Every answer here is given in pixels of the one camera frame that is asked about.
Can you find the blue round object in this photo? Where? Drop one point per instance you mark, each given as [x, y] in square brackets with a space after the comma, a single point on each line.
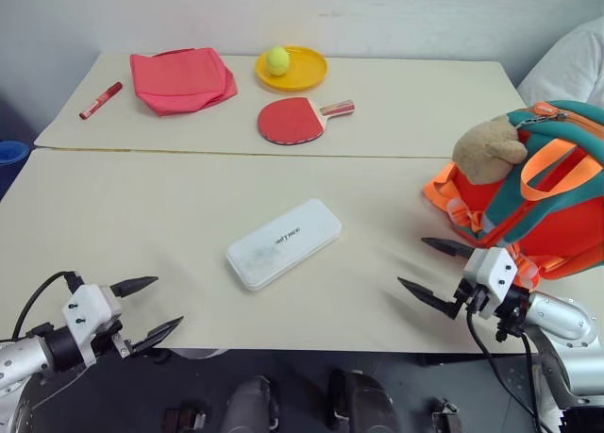
[11, 152]

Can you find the white cloth bundle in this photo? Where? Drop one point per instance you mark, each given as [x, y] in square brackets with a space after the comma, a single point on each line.
[571, 60]

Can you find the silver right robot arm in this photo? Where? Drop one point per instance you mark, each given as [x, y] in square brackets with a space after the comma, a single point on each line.
[561, 315]

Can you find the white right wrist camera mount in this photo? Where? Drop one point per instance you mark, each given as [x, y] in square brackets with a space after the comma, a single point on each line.
[491, 268]

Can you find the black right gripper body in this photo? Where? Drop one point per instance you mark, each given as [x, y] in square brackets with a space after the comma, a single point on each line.
[474, 300]

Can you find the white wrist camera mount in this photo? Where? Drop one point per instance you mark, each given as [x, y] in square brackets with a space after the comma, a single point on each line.
[491, 268]
[87, 305]

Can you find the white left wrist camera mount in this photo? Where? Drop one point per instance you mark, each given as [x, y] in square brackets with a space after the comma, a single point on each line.
[87, 305]

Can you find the white rectangular case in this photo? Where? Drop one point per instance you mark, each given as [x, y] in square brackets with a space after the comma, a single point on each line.
[283, 244]

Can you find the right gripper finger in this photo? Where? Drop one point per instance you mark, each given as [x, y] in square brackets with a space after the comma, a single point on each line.
[422, 293]
[446, 246]

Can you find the yellow-green tennis ball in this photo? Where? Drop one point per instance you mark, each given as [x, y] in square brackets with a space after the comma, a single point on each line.
[277, 60]

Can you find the folded pink cloth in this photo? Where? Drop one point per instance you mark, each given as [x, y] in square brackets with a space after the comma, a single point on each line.
[179, 79]

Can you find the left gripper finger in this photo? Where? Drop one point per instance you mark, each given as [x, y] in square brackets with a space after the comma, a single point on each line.
[158, 334]
[134, 286]

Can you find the small dark bracket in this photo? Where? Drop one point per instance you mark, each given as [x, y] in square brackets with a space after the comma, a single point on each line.
[446, 416]

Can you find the red table tennis paddle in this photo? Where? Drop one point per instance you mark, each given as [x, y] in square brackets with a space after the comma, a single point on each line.
[290, 121]

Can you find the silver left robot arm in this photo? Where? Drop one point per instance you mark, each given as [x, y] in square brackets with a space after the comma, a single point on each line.
[19, 357]

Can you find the dark grey rounded shape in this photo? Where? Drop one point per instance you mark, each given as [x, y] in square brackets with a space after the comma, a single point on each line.
[363, 402]
[247, 404]

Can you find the orange and teal backpack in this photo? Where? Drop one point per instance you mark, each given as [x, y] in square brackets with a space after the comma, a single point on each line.
[557, 235]

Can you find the yellow plastic plate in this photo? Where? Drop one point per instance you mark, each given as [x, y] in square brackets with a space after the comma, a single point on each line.
[304, 72]

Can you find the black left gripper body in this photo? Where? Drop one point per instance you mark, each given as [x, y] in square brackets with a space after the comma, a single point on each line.
[107, 343]

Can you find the red marker pen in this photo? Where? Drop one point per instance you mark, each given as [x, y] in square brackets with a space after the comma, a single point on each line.
[100, 101]

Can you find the beige plush bear toy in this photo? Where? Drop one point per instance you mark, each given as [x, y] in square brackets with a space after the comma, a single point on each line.
[481, 150]

